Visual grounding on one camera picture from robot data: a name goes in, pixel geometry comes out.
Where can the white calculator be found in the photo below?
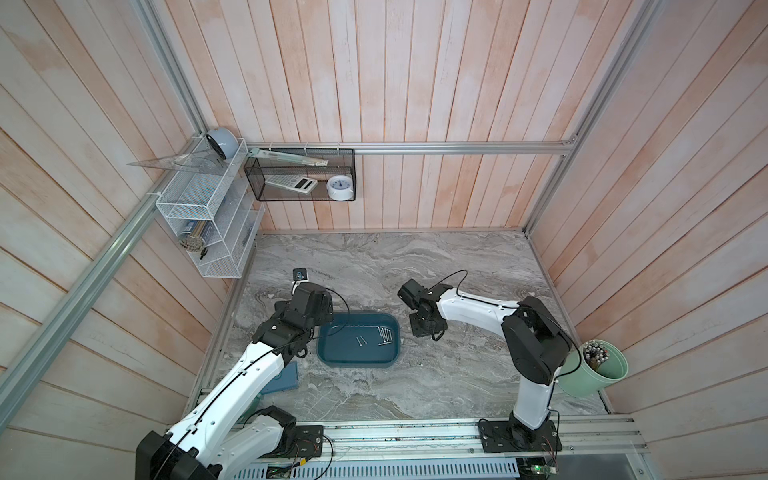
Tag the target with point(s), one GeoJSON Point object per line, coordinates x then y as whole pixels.
{"type": "Point", "coordinates": [293, 183]}

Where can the grey round desk clock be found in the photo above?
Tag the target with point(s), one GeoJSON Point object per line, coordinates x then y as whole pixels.
{"type": "Point", "coordinates": [223, 142]}

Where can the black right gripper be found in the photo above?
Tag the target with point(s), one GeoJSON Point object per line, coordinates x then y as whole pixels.
{"type": "Point", "coordinates": [416, 331]}

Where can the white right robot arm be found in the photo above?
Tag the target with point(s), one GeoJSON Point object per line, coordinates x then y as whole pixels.
{"type": "Point", "coordinates": [537, 344]}

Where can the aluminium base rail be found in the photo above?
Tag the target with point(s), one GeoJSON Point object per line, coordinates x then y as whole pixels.
{"type": "Point", "coordinates": [452, 437]}

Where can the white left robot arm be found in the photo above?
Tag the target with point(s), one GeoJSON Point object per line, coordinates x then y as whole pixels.
{"type": "Point", "coordinates": [228, 390]}

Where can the black wire mesh basket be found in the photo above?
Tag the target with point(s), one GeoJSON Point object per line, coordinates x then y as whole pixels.
{"type": "Point", "coordinates": [302, 174]}

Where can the clear triangle ruler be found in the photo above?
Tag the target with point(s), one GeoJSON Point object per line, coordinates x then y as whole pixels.
{"type": "Point", "coordinates": [196, 162]}

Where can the white wire mesh shelf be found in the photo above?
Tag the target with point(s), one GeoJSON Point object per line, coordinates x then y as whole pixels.
{"type": "Point", "coordinates": [227, 201]}

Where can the green pen holder cup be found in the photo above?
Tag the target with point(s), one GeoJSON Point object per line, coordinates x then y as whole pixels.
{"type": "Point", "coordinates": [596, 365]}

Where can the teal plastic storage tray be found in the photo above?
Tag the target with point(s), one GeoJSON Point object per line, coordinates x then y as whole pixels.
{"type": "Point", "coordinates": [338, 347]}

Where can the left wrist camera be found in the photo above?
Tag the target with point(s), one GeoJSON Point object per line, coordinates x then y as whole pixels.
{"type": "Point", "coordinates": [299, 275]}

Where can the silver screws pile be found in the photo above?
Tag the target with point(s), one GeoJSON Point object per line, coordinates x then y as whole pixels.
{"type": "Point", "coordinates": [386, 336]}

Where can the white tape roll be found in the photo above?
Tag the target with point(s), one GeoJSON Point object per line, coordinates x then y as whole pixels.
{"type": "Point", "coordinates": [340, 188]}

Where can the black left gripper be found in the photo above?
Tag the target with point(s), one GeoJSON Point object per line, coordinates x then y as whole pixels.
{"type": "Point", "coordinates": [325, 312]}

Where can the metal cylinder in shelf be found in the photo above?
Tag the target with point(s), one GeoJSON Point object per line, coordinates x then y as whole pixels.
{"type": "Point", "coordinates": [194, 234]}

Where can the clear straight ruler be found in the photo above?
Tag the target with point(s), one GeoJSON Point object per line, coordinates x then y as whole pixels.
{"type": "Point", "coordinates": [283, 157]}

